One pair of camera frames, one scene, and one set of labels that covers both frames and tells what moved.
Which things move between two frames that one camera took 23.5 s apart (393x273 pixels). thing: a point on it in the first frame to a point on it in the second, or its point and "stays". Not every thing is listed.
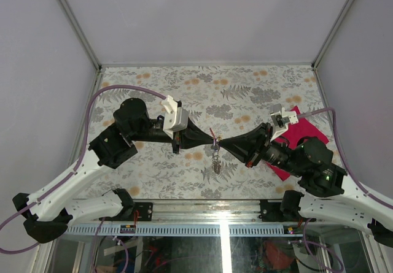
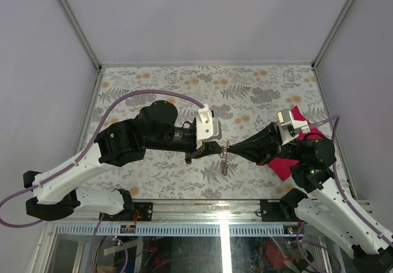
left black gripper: [190, 137] to [209, 147]
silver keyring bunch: [216, 162] to [223, 163]
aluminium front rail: [236, 213] stays
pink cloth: [295, 132] stays
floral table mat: [287, 100] stays
